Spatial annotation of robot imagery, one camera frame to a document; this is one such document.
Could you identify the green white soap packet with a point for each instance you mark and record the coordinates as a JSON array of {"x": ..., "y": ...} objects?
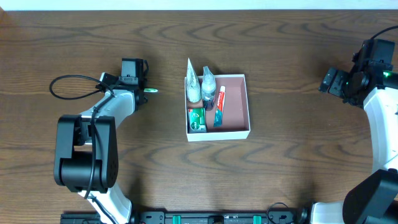
[{"x": 196, "y": 120}]

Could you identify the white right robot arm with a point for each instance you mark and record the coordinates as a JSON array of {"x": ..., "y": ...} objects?
[{"x": 374, "y": 199}]

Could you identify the white conditioner tube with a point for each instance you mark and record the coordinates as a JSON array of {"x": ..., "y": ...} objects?
[{"x": 192, "y": 84}]

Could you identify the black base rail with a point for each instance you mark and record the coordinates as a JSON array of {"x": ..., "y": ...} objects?
[{"x": 278, "y": 215}]

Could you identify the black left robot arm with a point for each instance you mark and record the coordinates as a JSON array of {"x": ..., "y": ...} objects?
[{"x": 86, "y": 151}]

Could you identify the green red toothpaste tube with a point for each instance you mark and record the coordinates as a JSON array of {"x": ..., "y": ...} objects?
[{"x": 219, "y": 107}]

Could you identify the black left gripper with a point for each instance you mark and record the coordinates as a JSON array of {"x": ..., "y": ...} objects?
[{"x": 141, "y": 95}]

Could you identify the green white toothbrush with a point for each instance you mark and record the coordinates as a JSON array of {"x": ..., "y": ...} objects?
[{"x": 150, "y": 90}]

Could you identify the clear spray bottle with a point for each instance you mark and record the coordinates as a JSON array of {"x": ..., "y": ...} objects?
[{"x": 208, "y": 89}]

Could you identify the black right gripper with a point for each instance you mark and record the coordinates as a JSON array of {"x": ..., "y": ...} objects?
[{"x": 333, "y": 82}]

